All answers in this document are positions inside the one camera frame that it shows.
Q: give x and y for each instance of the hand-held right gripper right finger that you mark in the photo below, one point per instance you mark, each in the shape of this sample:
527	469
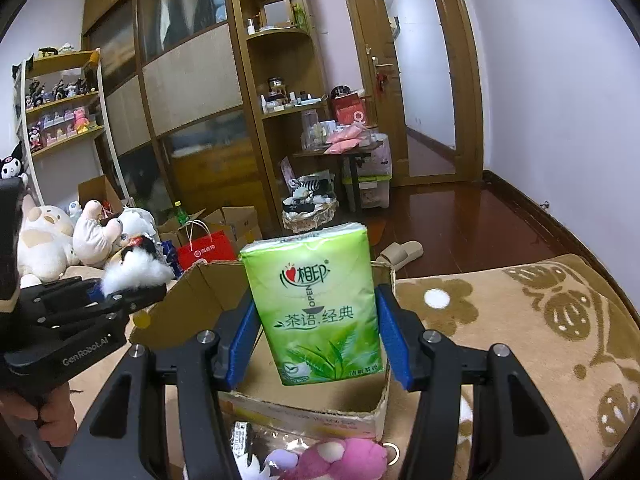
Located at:
395	345

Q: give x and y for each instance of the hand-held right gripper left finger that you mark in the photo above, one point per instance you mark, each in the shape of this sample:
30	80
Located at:
241	347

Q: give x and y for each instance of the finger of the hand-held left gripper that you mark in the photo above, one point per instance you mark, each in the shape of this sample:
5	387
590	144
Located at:
65	293
110	307

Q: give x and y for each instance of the white fluffy plush toy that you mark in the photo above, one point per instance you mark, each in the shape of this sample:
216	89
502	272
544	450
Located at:
137	272

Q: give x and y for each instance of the green tissue pack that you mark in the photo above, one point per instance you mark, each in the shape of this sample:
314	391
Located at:
310	310

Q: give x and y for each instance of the clear plastic bag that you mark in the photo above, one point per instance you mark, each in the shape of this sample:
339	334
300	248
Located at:
260	435

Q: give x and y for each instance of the pink white plush bear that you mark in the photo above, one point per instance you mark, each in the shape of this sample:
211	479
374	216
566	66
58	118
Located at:
350	460

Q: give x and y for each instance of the person's left hand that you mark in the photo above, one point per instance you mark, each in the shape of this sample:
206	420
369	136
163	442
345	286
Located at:
52	406

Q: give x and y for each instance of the cream plush brown patches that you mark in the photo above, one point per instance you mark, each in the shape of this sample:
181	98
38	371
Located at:
42	240

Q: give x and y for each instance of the white plush pink paws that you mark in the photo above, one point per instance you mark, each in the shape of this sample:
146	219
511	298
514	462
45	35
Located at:
95	235

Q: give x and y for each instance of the blue snack packet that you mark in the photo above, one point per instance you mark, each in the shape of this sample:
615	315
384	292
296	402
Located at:
169	257

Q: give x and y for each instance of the small blue white plush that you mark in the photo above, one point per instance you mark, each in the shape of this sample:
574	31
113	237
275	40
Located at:
75	212

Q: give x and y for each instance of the beige slipper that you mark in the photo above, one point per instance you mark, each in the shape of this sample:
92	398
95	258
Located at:
402	254

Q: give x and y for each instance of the brown cardboard box open flap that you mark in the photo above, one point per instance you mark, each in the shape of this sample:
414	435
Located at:
97	192

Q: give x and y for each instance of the floral beige blanket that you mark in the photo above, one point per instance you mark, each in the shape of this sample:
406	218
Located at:
500	320

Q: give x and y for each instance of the green plastic bottle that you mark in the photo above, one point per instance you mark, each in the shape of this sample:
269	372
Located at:
180	215

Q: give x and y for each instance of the lilac plush toy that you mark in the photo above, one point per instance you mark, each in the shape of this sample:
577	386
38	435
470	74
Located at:
282	462

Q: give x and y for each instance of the large open cardboard box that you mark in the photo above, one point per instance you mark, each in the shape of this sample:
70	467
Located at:
242	222

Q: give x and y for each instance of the black white rabbit plush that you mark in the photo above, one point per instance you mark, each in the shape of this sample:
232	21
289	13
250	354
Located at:
11	162

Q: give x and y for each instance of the lace-trimmed wicker basket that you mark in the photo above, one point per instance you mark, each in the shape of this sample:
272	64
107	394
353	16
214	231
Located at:
310	221

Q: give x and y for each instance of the clear storage bin green lid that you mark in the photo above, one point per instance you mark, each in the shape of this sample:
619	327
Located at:
372	192

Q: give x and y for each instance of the small dark wooden table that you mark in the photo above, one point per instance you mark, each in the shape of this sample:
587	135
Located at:
355	180

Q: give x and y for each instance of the pink figurine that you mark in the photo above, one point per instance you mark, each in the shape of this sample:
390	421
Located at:
81	120

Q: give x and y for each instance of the black white striped cloth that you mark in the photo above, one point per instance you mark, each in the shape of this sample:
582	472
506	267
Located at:
315	187

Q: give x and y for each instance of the pink card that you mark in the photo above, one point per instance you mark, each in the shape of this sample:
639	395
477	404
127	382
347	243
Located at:
287	170

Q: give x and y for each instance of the wooden corner shelf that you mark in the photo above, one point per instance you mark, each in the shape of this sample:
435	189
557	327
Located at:
250	160

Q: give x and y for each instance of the white-framed toy shelf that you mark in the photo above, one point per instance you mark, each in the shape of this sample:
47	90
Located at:
105	110

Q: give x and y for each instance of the pink printed bag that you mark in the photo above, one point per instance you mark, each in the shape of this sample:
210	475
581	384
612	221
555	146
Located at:
377	157

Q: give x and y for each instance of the row of dark figurines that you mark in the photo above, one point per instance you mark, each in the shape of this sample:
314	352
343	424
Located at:
60	91

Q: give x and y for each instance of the pink packet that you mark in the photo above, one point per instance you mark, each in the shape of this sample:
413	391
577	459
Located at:
340	147
345	134

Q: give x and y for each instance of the clear plastic container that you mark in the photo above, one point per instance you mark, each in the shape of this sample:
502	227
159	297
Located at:
311	130

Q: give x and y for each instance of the wooden wardrobe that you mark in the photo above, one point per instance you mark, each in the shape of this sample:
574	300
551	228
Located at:
190	85

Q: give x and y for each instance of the row of cosmetic bottles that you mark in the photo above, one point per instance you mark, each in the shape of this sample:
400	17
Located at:
292	102

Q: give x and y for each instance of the black round tin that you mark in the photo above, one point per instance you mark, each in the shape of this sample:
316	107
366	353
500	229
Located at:
341	91

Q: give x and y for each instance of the dark glass jar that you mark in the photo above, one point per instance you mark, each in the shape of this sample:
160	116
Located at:
275	89

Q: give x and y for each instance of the red hanging ornament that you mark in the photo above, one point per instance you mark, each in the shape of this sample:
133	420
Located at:
383	82

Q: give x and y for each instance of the wooden door glass panel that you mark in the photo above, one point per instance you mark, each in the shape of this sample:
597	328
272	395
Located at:
460	60

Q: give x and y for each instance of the wooden photo frame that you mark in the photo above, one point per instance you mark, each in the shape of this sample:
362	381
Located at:
275	12

